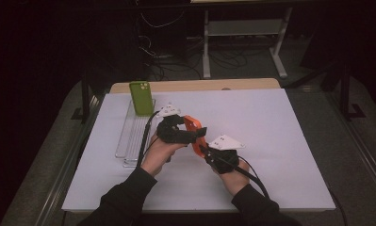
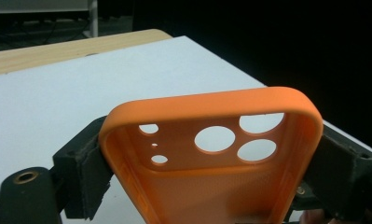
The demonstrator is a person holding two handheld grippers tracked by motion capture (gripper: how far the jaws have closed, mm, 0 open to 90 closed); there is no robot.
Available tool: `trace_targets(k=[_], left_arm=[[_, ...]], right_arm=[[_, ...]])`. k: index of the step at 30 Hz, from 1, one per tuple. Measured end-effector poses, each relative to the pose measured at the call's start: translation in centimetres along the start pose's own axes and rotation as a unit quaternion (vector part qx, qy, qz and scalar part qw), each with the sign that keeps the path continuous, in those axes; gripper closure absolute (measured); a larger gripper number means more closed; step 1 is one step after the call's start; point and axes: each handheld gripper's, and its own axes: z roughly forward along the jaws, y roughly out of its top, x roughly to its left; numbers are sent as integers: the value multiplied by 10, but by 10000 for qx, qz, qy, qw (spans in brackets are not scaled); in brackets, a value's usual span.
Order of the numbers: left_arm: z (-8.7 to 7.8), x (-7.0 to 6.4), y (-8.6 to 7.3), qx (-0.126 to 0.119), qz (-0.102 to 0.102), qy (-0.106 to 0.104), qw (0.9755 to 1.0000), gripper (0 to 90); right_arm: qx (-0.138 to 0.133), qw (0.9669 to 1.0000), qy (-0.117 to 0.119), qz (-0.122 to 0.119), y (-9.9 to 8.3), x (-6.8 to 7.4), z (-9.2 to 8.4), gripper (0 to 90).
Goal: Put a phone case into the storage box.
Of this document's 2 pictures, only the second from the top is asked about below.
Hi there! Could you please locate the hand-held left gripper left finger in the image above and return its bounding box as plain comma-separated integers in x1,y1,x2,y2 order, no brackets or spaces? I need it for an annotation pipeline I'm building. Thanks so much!
52,116,113,220

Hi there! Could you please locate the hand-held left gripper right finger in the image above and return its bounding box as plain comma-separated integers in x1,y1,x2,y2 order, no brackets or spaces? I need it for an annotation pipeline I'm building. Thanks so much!
298,124,372,218

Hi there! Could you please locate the orange phone case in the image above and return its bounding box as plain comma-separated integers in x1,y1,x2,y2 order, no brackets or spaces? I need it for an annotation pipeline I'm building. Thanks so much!
98,86,324,224

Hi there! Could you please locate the white metal desk frame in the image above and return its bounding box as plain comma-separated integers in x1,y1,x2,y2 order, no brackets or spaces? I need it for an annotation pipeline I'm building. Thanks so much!
0,0,100,39

